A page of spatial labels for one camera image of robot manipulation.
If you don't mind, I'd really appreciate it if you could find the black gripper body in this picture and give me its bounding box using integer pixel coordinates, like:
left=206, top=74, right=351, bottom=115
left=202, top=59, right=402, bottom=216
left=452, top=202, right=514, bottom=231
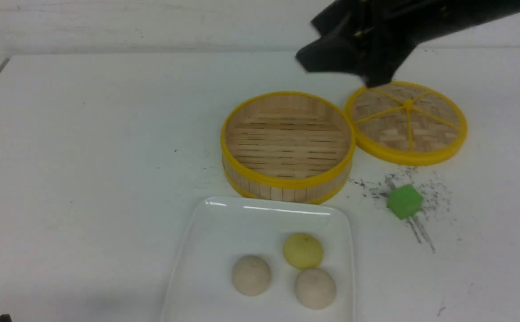
left=310, top=0, right=426, bottom=50

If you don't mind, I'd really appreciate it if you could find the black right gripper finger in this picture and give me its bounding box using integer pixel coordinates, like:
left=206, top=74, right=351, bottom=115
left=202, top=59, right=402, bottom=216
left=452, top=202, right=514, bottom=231
left=362, top=42, right=415, bottom=88

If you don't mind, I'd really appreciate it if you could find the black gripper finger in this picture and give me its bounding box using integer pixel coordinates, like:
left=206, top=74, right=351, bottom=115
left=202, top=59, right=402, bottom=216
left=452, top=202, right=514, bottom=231
left=295, top=34, right=366, bottom=75

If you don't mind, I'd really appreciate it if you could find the yellow steamed bun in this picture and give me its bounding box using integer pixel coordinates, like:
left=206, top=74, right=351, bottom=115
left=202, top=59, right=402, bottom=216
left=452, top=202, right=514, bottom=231
left=282, top=233, right=324, bottom=270

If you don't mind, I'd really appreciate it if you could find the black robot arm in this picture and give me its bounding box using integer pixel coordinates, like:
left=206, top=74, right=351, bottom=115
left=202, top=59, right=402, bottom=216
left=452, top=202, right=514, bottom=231
left=295, top=0, right=520, bottom=88

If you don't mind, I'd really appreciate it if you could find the white rectangular plate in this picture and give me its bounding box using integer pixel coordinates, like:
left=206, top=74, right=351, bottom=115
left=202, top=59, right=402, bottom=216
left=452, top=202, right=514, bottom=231
left=161, top=196, right=356, bottom=322

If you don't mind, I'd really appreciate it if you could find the white bun on plate right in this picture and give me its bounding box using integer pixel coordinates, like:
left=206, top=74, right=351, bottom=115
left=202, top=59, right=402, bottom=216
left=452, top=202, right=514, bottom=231
left=294, top=268, right=337, bottom=310

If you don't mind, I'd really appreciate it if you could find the white bun on plate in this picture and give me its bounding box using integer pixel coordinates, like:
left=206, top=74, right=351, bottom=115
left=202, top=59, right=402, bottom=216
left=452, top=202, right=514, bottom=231
left=294, top=268, right=337, bottom=310
left=231, top=255, right=272, bottom=297

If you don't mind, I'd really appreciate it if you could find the white bun on plate left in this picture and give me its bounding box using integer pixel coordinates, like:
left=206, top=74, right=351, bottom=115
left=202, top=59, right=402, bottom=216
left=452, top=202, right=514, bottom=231
left=231, top=255, right=272, bottom=297

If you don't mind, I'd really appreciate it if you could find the yellow rimmed bamboo steamer lid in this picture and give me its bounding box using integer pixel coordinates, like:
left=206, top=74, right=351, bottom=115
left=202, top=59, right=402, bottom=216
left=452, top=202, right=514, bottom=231
left=344, top=81, right=468, bottom=166

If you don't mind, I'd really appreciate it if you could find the yellow rimmed bamboo steamer basket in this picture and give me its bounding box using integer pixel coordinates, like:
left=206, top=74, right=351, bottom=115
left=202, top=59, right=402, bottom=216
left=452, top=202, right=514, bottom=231
left=220, top=92, right=356, bottom=204

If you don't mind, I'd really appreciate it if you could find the green cube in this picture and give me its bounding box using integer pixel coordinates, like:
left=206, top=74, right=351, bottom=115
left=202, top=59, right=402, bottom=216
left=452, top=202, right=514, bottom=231
left=387, top=185, right=424, bottom=220

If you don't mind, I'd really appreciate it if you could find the dark object at bottom corner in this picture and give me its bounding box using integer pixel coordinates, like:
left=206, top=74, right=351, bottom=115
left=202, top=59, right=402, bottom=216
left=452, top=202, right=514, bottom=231
left=0, top=314, right=12, bottom=322

